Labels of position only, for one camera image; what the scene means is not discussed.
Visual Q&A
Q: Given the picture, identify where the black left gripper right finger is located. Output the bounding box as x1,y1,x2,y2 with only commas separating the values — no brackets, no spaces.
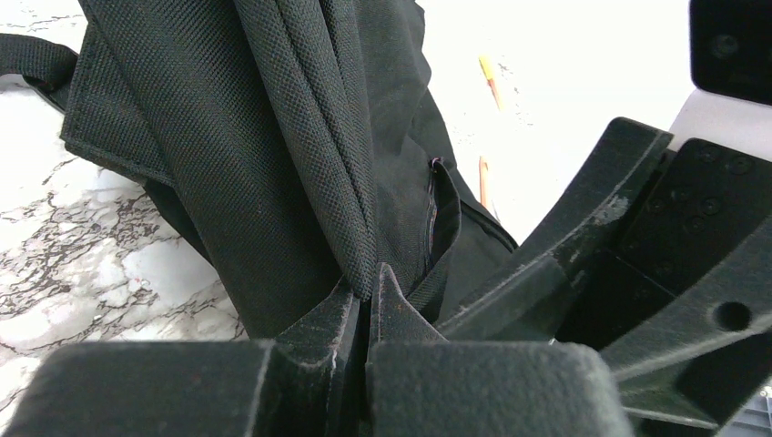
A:
366,263,633,436

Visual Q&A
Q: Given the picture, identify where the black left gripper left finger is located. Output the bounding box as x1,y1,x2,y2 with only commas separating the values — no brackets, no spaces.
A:
5,284,361,436

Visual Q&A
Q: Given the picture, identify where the black student backpack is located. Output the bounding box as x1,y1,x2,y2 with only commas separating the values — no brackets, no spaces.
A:
1,1,517,338

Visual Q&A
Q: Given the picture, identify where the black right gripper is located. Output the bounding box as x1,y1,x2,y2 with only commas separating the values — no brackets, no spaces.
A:
437,117,771,430

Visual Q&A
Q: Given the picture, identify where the yellow highlighter pen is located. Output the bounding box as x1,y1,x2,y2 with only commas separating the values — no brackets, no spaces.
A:
478,56,503,112

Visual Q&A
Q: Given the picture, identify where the orange pencil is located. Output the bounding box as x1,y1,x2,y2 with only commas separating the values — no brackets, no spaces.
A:
478,156,492,210

